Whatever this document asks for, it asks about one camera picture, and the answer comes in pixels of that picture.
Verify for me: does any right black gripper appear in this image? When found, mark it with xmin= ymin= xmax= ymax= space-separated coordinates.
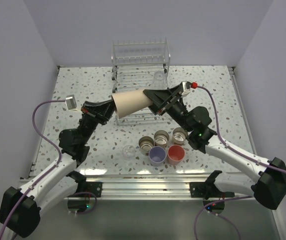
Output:
xmin=140 ymin=85 xmax=193 ymax=133

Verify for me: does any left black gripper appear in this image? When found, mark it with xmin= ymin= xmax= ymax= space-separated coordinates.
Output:
xmin=77 ymin=97 xmax=119 ymax=145

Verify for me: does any large clear glass cup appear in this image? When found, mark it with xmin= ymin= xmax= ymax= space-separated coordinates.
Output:
xmin=151 ymin=71 xmax=166 ymax=90

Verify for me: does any tan paper cup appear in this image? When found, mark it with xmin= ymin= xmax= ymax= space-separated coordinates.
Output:
xmin=111 ymin=89 xmax=153 ymax=119

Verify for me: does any steel cup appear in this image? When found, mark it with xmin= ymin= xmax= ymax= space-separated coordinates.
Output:
xmin=138 ymin=136 xmax=155 ymax=156
xmin=154 ymin=130 xmax=169 ymax=148
xmin=172 ymin=127 xmax=188 ymax=145

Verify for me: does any small clear glass cup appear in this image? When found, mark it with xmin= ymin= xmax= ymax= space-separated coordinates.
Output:
xmin=122 ymin=145 xmax=136 ymax=160

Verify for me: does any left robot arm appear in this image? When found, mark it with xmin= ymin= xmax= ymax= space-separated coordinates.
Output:
xmin=0 ymin=99 xmax=116 ymax=239

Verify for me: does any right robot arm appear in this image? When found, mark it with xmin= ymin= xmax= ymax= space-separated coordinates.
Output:
xmin=143 ymin=82 xmax=286 ymax=210

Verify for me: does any purple plastic cup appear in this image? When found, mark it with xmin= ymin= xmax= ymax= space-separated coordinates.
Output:
xmin=148 ymin=146 xmax=167 ymax=167

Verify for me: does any red plastic cup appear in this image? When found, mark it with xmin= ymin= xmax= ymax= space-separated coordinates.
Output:
xmin=167 ymin=145 xmax=185 ymax=166

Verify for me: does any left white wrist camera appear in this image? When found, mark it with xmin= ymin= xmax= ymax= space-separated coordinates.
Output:
xmin=65 ymin=94 xmax=78 ymax=112

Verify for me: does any silver wire dish rack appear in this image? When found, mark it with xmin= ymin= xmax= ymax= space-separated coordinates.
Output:
xmin=110 ymin=37 xmax=173 ymax=125

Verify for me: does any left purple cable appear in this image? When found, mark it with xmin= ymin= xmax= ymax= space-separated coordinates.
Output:
xmin=0 ymin=99 xmax=97 ymax=240

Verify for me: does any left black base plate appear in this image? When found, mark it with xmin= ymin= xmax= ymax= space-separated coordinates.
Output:
xmin=64 ymin=181 xmax=103 ymax=198

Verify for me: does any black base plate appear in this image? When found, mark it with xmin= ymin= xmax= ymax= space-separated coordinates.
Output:
xmin=64 ymin=181 xmax=103 ymax=198
xmin=189 ymin=182 xmax=235 ymax=200

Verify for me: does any aluminium frame rail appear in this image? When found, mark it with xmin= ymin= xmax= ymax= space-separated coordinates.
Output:
xmin=15 ymin=174 xmax=280 ymax=200

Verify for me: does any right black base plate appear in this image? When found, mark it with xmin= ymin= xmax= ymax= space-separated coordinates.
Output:
xmin=189 ymin=182 xmax=235 ymax=200

